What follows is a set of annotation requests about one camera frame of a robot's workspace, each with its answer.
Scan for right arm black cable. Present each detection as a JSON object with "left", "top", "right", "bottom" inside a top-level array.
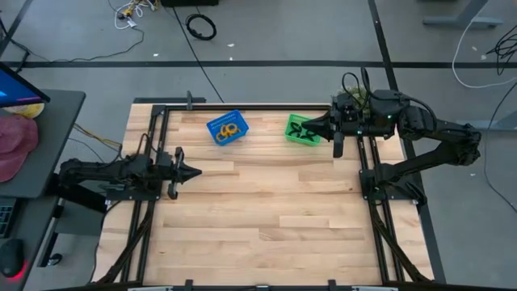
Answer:
[{"left": 341, "top": 66, "right": 439, "bottom": 134}]

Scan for coiled black floor cable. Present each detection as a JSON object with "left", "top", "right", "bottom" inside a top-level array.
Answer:
[{"left": 185, "top": 13, "right": 218, "bottom": 41}]

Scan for white floor cable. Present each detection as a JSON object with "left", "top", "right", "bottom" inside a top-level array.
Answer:
[{"left": 451, "top": 15, "right": 517, "bottom": 90}]

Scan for grey desk top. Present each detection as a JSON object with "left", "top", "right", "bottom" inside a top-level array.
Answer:
[{"left": 0, "top": 89, "right": 86, "bottom": 199}]

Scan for black glowing computer mouse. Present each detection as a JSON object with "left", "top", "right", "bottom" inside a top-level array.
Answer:
[{"left": 0, "top": 238, "right": 29, "bottom": 280}]

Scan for yellow round object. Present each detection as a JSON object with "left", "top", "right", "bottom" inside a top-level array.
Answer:
[{"left": 3, "top": 103, "right": 45, "bottom": 120}]

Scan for tangled black cable bundle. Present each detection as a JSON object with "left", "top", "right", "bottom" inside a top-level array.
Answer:
[{"left": 486, "top": 23, "right": 517, "bottom": 76}]

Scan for blue plastic basket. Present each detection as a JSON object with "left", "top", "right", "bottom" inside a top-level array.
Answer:
[{"left": 205, "top": 108, "right": 250, "bottom": 146}]

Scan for thin black floor cable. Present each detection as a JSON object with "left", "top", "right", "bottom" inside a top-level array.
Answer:
[{"left": 0, "top": 15, "right": 145, "bottom": 64}]

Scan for potted green plant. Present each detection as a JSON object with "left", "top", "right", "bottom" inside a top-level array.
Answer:
[{"left": 333, "top": 83, "right": 372, "bottom": 107}]

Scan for grey desk leg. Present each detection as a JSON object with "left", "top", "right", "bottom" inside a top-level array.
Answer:
[
  {"left": 422, "top": 0, "right": 504, "bottom": 29},
  {"left": 454, "top": 111, "right": 517, "bottom": 133}
]

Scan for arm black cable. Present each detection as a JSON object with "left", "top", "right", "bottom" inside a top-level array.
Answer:
[
  {"left": 116, "top": 132, "right": 162, "bottom": 162},
  {"left": 341, "top": 66, "right": 439, "bottom": 134}
]

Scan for pink cap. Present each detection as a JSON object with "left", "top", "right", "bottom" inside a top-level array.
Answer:
[{"left": 0, "top": 114, "right": 40, "bottom": 183}]

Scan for dark desk surface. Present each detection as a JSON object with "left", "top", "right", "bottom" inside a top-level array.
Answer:
[{"left": 0, "top": 196, "right": 61, "bottom": 291}]

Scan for yellow wires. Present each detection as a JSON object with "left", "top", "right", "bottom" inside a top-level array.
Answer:
[{"left": 72, "top": 123, "right": 123, "bottom": 150}]

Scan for curved black floor cable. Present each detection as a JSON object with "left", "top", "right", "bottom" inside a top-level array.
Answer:
[{"left": 483, "top": 82, "right": 517, "bottom": 214}]

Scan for white and yellow cable bundle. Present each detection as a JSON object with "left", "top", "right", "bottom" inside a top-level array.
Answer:
[{"left": 107, "top": 0, "right": 158, "bottom": 32}]

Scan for black aluminium table frame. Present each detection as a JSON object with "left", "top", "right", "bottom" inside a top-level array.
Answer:
[{"left": 91, "top": 95, "right": 437, "bottom": 291}]

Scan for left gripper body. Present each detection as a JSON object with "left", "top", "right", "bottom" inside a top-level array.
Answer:
[{"left": 156, "top": 146, "right": 185, "bottom": 200}]

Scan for green plastic basket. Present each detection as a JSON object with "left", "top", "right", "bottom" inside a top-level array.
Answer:
[{"left": 284, "top": 113, "right": 324, "bottom": 146}]

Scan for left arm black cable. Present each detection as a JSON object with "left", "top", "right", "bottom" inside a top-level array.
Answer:
[{"left": 116, "top": 132, "right": 162, "bottom": 162}]

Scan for long black floor cable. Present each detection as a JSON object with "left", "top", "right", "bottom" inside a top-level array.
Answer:
[{"left": 171, "top": 6, "right": 225, "bottom": 103}]

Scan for black keyboard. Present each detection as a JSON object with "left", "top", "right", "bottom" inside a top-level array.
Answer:
[{"left": 0, "top": 204, "right": 15, "bottom": 239}]

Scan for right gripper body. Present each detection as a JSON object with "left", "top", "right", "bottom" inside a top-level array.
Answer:
[{"left": 329, "top": 96, "right": 367, "bottom": 159}]

